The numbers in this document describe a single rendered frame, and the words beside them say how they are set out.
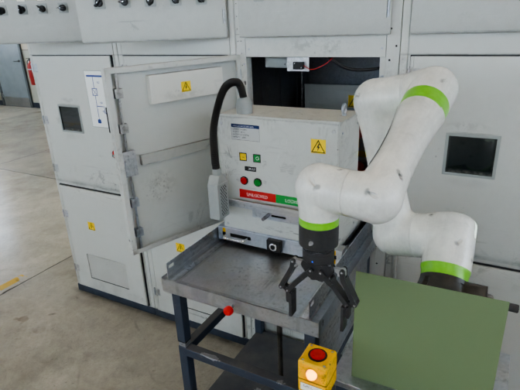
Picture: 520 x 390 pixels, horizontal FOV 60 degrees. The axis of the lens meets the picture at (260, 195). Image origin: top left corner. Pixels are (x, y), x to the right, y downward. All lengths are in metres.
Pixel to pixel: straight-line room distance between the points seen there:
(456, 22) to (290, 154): 0.71
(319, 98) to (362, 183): 1.68
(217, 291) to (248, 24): 1.09
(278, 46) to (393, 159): 1.08
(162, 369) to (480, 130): 1.92
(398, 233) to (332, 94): 1.33
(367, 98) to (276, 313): 0.72
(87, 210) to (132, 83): 1.37
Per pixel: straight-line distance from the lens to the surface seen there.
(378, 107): 1.30
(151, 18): 2.10
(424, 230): 1.34
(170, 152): 1.90
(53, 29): 2.63
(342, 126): 1.55
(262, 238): 1.80
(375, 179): 0.93
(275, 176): 1.68
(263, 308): 1.51
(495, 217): 1.88
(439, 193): 1.86
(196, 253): 1.82
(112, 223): 2.87
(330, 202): 0.95
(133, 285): 3.00
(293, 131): 1.60
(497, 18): 1.73
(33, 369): 2.89
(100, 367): 2.75
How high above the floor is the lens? 1.72
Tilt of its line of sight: 21 degrees down
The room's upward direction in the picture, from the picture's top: 2 degrees counter-clockwise
